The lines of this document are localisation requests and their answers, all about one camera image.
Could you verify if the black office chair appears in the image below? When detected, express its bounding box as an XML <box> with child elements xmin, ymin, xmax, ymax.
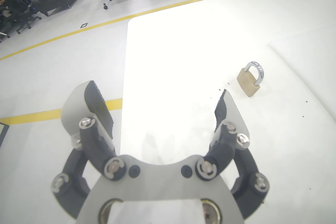
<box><xmin>0</xmin><ymin>0</ymin><xmax>42</xmax><ymax>35</ymax></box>

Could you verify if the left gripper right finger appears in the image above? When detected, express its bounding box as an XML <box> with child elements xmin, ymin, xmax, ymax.
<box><xmin>196</xmin><ymin>89</ymin><xmax>270</xmax><ymax>220</ymax></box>

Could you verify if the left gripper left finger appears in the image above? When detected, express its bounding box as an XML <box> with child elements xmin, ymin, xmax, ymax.
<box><xmin>51</xmin><ymin>80</ymin><xmax>125</xmax><ymax>219</ymax></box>

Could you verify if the brass padlock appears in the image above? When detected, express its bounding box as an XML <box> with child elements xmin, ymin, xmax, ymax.
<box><xmin>237</xmin><ymin>61</ymin><xmax>264</xmax><ymax>97</ymax></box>

